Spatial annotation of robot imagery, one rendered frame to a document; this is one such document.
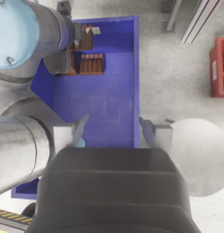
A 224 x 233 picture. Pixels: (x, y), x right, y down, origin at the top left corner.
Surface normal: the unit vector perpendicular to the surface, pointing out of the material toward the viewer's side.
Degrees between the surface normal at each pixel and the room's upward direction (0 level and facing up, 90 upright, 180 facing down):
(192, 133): 0
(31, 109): 48
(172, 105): 0
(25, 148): 84
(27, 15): 76
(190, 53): 0
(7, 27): 31
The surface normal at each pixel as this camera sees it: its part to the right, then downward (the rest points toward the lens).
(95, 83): -0.11, -0.14
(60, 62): -0.10, 0.46
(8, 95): 0.25, -0.54
